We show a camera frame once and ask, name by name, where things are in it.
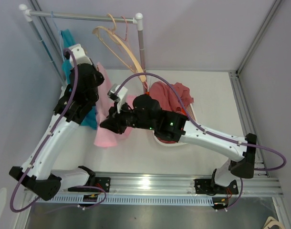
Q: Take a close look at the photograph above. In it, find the dusty rose t shirt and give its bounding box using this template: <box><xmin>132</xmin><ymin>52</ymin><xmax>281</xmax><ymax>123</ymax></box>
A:
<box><xmin>149</xmin><ymin>82</ymin><xmax>194</xmax><ymax>112</ymax></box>

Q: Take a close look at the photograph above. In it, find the metal clothes rack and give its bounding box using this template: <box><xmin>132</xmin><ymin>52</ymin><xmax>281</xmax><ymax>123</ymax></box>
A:
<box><xmin>18</xmin><ymin>3</ymin><xmax>151</xmax><ymax>94</ymax></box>

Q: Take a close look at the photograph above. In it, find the purple cable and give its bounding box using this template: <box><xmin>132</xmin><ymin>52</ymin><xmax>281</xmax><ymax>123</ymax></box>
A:
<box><xmin>10</xmin><ymin>47</ymin><xmax>106</xmax><ymax>213</ymax></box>
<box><xmin>116</xmin><ymin>73</ymin><xmax>287</xmax><ymax>171</ymax></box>

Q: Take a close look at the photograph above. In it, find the pink wire hanger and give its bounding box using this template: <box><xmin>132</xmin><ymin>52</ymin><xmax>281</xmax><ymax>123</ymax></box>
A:
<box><xmin>119</xmin><ymin>16</ymin><xmax>129</xmax><ymax>43</ymax></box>

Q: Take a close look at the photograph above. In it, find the teal t shirt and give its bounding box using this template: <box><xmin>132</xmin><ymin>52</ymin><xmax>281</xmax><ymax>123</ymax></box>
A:
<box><xmin>60</xmin><ymin>29</ymin><xmax>97</xmax><ymax>130</ymax></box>

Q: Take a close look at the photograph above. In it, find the beige wooden hanger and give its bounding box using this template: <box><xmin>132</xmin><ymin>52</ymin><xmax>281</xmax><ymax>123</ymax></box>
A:
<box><xmin>93</xmin><ymin>13</ymin><xmax>146</xmax><ymax>73</ymax></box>

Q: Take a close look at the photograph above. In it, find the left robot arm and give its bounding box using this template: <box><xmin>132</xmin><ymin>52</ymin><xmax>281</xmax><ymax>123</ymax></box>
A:
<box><xmin>9</xmin><ymin>44</ymin><xmax>104</xmax><ymax>201</ymax></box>

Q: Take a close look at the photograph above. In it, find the beige slim hanger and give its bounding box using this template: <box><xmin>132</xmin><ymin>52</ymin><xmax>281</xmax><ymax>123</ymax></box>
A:
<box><xmin>92</xmin><ymin>26</ymin><xmax>139</xmax><ymax>73</ymax></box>

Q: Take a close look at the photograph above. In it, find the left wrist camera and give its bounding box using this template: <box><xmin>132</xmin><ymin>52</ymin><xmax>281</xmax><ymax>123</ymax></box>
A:
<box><xmin>68</xmin><ymin>44</ymin><xmax>93</xmax><ymax>65</ymax></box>

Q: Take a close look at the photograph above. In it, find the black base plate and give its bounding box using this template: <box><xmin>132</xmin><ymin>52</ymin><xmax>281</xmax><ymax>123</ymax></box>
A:
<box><xmin>68</xmin><ymin>177</ymin><xmax>111</xmax><ymax>193</ymax></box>
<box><xmin>194</xmin><ymin>169</ymin><xmax>239</xmax><ymax>196</ymax></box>

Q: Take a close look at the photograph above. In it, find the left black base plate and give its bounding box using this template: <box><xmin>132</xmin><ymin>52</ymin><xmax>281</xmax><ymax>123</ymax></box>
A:
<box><xmin>68</xmin><ymin>177</ymin><xmax>111</xmax><ymax>193</ymax></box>

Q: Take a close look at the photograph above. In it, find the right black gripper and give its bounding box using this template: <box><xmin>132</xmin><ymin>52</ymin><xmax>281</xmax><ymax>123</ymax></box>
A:
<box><xmin>100</xmin><ymin>102</ymin><xmax>155</xmax><ymax>137</ymax></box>

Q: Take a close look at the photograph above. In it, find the white slotted cable duct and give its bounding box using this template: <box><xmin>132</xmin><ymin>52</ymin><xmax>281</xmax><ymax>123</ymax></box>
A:
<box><xmin>47</xmin><ymin>194</ymin><xmax>227</xmax><ymax>206</ymax></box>

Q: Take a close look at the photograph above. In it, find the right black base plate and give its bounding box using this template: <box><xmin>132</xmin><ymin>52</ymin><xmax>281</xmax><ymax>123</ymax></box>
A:
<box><xmin>194</xmin><ymin>169</ymin><xmax>239</xmax><ymax>196</ymax></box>

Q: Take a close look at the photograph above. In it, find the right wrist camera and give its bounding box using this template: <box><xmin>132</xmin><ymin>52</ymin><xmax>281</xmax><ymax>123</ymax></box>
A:
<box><xmin>108</xmin><ymin>84</ymin><xmax>128</xmax><ymax>113</ymax></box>

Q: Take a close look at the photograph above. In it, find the blue wire hanger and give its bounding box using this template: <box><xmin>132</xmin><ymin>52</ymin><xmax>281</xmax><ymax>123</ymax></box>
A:
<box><xmin>51</xmin><ymin>10</ymin><xmax>65</xmax><ymax>58</ymax></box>

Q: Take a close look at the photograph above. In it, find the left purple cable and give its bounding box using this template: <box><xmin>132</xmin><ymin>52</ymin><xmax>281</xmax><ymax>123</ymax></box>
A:
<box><xmin>10</xmin><ymin>47</ymin><xmax>106</xmax><ymax>213</ymax></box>

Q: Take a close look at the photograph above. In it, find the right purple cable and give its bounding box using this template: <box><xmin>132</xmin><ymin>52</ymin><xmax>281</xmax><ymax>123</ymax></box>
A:
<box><xmin>116</xmin><ymin>73</ymin><xmax>287</xmax><ymax>171</ymax></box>

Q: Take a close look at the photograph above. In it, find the orange t shirt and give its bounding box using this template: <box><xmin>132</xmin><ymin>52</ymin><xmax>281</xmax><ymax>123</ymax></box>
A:
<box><xmin>145</xmin><ymin>92</ymin><xmax>187</xmax><ymax>116</ymax></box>

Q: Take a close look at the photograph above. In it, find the light pink t shirt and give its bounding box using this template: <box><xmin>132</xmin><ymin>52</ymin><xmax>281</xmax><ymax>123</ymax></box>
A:
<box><xmin>93</xmin><ymin>61</ymin><xmax>136</xmax><ymax>148</ymax></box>

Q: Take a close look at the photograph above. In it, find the aluminium mounting rail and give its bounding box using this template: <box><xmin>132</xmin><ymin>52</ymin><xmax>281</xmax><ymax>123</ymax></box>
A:
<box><xmin>95</xmin><ymin>172</ymin><xmax>283</xmax><ymax>197</ymax></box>

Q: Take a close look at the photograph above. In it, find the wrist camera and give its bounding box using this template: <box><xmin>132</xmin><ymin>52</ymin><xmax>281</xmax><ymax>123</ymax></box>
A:
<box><xmin>68</xmin><ymin>44</ymin><xmax>93</xmax><ymax>65</ymax></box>
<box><xmin>108</xmin><ymin>84</ymin><xmax>128</xmax><ymax>113</ymax></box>

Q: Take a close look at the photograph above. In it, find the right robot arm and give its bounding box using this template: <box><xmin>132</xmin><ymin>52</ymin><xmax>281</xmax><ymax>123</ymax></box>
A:
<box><xmin>100</xmin><ymin>94</ymin><xmax>257</xmax><ymax>193</ymax></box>

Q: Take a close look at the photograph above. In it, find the white perforated plastic basket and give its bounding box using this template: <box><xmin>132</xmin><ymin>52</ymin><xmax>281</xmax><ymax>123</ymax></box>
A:
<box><xmin>153</xmin><ymin>84</ymin><xmax>195</xmax><ymax>145</ymax></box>

